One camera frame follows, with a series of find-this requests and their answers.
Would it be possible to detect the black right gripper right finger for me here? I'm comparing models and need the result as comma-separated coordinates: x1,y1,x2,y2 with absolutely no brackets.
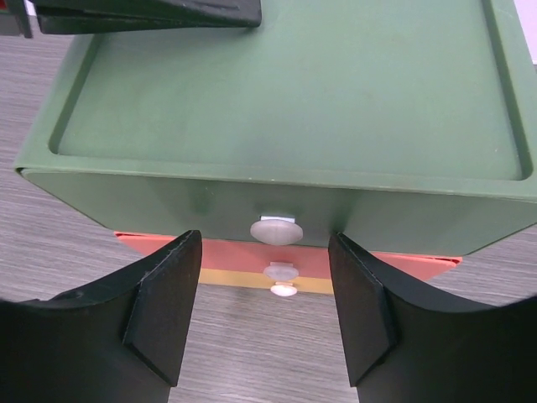
328,233,536,402

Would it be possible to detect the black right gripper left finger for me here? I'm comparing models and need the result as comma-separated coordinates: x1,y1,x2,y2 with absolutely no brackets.
1,230,202,402

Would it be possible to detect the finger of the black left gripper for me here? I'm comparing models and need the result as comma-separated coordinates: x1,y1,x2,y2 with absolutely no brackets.
33,0,262,34

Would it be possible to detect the red drawer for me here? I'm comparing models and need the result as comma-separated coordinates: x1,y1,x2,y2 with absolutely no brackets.
113,231,462,282

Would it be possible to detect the green top drawer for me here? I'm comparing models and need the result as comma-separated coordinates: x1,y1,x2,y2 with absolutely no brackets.
22,169,536,256

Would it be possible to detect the green drawer cabinet shell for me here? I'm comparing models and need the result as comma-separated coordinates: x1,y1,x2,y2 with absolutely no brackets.
15,1,536,201

